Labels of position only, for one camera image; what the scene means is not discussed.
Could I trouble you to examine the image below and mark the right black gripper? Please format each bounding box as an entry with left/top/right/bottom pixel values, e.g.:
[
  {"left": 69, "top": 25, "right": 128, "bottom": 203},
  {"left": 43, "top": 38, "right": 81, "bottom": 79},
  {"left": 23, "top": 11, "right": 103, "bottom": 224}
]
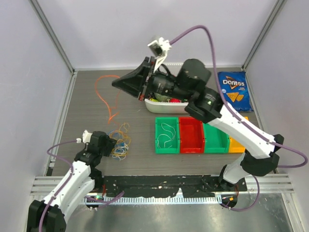
[{"left": 112, "top": 57, "right": 192, "bottom": 102}]

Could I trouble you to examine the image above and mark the blue Doritos chip bag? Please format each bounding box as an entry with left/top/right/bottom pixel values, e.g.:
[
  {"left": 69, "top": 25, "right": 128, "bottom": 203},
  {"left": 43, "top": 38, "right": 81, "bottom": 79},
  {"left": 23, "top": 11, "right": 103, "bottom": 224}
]
[{"left": 218, "top": 71, "right": 253, "bottom": 112}]

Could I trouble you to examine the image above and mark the white slotted cable duct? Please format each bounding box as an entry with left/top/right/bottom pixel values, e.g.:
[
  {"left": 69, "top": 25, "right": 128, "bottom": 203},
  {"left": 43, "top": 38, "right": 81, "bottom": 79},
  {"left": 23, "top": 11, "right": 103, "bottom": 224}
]
[{"left": 82, "top": 195, "right": 223, "bottom": 205}]

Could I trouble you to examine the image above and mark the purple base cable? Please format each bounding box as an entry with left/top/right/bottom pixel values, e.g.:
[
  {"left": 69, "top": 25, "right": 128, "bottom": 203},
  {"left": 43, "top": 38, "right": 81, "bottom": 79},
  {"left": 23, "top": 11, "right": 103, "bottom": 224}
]
[{"left": 85, "top": 190, "right": 126, "bottom": 209}]

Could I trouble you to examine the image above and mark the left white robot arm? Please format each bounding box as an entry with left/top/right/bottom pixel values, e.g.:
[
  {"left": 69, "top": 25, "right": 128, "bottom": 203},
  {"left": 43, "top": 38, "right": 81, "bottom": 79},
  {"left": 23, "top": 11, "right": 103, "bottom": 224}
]
[{"left": 26, "top": 130, "right": 117, "bottom": 232}]

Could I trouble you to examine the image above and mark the white plastic fruit basket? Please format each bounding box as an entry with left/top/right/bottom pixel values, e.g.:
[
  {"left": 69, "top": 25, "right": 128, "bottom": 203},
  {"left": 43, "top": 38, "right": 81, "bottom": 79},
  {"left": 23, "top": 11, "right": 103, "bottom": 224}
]
[{"left": 144, "top": 62, "right": 190, "bottom": 115}]

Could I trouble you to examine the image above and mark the left green plastic bin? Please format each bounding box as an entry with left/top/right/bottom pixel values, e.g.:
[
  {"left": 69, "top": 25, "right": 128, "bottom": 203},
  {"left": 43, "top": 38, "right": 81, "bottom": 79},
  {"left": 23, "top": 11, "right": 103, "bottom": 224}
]
[{"left": 154, "top": 117, "right": 180, "bottom": 154}]

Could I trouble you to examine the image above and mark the green plastic bin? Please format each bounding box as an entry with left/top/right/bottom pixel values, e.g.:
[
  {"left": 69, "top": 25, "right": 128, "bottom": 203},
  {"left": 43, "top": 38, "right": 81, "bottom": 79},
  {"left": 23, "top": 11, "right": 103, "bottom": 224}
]
[
  {"left": 203, "top": 124, "right": 230, "bottom": 154},
  {"left": 154, "top": 117, "right": 180, "bottom": 154}
]

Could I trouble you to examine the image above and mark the red apple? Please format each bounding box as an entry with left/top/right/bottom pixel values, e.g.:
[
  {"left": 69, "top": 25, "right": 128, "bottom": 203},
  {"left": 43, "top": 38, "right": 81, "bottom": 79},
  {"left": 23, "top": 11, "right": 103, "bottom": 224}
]
[{"left": 169, "top": 98, "right": 182, "bottom": 103}]

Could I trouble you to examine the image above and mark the blue cable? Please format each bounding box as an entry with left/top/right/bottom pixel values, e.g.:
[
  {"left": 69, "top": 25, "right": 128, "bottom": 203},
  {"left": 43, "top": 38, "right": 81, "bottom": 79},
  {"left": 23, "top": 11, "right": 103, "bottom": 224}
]
[{"left": 108, "top": 130, "right": 130, "bottom": 154}]

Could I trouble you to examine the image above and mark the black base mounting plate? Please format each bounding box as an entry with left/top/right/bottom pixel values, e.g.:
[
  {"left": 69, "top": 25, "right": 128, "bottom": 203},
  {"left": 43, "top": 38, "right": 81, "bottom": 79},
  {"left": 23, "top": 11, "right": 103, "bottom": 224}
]
[{"left": 103, "top": 175, "right": 247, "bottom": 198}]

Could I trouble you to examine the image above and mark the yellow plastic bin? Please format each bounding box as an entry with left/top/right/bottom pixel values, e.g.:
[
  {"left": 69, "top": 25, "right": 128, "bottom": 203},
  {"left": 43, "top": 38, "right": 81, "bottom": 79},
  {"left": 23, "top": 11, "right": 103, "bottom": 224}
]
[{"left": 227, "top": 116, "right": 249, "bottom": 154}]

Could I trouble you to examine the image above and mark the right green plastic bin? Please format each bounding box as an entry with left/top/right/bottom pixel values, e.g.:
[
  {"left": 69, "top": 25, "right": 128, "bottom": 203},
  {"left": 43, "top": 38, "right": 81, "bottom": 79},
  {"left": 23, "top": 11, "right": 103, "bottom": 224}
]
[{"left": 203, "top": 124, "right": 230, "bottom": 154}]

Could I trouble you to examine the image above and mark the red plastic bin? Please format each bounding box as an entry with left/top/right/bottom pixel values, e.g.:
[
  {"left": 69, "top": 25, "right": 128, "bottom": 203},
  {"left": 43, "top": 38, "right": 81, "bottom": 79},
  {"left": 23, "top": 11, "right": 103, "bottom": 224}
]
[{"left": 179, "top": 117, "right": 205, "bottom": 154}]

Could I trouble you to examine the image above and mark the green speckled melon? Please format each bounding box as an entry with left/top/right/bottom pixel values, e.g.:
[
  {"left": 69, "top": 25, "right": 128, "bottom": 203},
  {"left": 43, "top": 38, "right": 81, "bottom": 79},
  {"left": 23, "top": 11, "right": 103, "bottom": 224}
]
[{"left": 154, "top": 93, "right": 170, "bottom": 102}]

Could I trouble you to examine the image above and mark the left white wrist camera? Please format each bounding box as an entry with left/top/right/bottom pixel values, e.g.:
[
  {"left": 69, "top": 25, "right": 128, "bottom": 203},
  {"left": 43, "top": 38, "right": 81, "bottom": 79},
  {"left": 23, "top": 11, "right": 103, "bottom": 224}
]
[{"left": 76, "top": 130, "right": 93, "bottom": 144}]

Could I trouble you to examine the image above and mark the orange cable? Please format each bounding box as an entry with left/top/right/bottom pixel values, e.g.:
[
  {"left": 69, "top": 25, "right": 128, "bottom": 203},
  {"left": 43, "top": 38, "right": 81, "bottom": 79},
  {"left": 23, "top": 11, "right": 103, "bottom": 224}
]
[{"left": 94, "top": 74, "right": 121, "bottom": 124}]

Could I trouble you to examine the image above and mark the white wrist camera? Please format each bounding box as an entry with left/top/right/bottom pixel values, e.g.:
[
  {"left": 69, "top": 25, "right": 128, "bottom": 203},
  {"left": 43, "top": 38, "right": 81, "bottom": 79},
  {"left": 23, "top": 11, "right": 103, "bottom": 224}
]
[
  {"left": 148, "top": 37, "right": 171, "bottom": 72},
  {"left": 76, "top": 130, "right": 93, "bottom": 144}
]

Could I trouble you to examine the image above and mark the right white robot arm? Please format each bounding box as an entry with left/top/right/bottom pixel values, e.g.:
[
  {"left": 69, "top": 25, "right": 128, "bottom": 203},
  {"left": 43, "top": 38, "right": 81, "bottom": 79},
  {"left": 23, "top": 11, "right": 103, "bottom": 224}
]
[{"left": 112, "top": 57, "right": 284, "bottom": 191}]

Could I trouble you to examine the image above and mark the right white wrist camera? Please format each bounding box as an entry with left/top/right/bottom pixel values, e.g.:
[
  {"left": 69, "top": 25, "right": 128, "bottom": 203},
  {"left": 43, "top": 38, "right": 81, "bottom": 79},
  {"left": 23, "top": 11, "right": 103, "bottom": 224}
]
[{"left": 148, "top": 37, "right": 171, "bottom": 72}]

